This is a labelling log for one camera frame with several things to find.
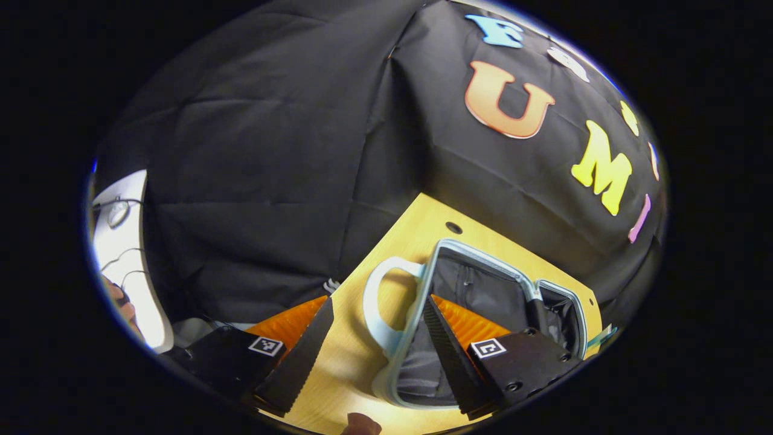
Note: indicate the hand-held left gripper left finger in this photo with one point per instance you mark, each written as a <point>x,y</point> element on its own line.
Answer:
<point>305,356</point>

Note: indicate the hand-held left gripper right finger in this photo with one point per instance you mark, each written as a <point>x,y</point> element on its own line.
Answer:
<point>450,356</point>

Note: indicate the light blue suitcase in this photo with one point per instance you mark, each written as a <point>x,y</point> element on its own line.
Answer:
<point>477,284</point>

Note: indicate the white desk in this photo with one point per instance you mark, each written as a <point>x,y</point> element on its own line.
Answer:
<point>130,254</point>

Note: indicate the black backdrop cloth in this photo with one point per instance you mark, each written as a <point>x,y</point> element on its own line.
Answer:
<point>272,151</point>

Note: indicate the grey computer mouse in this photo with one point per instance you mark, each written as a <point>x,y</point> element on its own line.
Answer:
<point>118,212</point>

